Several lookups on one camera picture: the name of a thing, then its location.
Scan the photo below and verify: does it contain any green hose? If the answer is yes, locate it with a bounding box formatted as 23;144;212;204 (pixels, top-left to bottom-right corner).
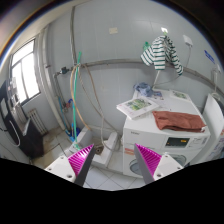
72;50;83;151

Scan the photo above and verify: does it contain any window with white frame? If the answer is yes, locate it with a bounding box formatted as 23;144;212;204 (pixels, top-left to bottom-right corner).
11;39;40;104

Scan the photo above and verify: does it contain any beige hose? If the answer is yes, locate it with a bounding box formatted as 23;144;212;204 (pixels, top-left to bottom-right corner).
69;63;93;132

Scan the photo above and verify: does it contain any rust brown towel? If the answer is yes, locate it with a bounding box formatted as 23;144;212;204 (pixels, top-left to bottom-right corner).
152;111;205;133

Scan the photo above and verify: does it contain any vertical grey wall pipe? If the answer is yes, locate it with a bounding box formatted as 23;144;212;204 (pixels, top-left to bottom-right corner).
70;6;77;65

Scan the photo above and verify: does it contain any horizontal grey wall pipe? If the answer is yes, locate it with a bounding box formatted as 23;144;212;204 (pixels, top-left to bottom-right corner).
53;58;224;90

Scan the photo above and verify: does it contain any white radiator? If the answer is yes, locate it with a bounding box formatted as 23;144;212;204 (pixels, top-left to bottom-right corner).
28;109;47;135

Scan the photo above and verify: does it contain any blue crumpled cloth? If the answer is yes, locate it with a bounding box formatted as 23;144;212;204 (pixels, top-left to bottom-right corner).
133;82;153;97

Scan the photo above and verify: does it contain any white wall socket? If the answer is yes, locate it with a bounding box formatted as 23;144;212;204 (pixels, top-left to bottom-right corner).
183;35;193;47

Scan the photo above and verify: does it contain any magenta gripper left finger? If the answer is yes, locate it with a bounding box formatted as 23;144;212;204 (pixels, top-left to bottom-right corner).
46;144;95;186

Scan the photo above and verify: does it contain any white appliance at right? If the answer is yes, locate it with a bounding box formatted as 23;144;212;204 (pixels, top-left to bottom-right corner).
202;94;224;161

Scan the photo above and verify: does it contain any black cabinet appliance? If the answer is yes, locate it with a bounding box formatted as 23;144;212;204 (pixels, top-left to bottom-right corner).
0;78;44;159

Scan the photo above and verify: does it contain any green white striped shirt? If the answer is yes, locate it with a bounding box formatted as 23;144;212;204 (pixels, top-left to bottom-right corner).
140;36;183;75

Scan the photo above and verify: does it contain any white washing machine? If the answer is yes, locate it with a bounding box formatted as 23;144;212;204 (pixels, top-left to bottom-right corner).
123;90;210;178

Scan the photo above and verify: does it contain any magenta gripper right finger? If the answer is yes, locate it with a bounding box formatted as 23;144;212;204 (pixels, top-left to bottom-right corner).
134;144;182;184

